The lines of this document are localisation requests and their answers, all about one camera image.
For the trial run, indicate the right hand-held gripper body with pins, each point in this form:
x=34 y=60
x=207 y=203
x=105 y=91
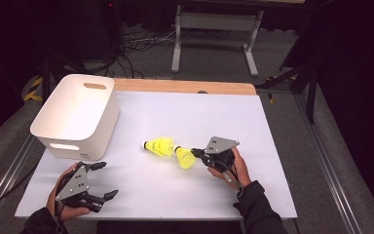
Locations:
x=220 y=146

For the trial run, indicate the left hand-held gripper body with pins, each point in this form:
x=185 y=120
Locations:
x=74 y=185

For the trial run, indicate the person's left hand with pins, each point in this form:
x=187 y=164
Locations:
x=61 y=213

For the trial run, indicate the person's right hand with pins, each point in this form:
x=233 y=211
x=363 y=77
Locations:
x=242 y=172

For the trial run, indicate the white plastic storage bin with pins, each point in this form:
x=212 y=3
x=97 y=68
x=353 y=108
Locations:
x=74 y=110

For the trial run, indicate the person's dark clothing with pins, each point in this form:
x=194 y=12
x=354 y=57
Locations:
x=165 y=228

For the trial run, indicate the yellow black hazard tape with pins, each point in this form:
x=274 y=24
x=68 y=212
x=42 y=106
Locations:
x=32 y=92

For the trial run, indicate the black tripod stand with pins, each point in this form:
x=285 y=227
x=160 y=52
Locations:
x=50 y=74

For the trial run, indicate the black metal stand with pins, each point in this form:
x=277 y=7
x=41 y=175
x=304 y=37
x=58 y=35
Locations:
x=311 y=94

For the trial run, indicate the dark curtain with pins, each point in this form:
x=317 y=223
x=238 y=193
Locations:
x=360 y=97
x=3 y=65

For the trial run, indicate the aluminium floor rail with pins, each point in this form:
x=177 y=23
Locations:
x=324 y=156
x=6 y=177

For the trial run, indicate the grey metal desk frame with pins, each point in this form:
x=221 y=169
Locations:
x=219 y=22

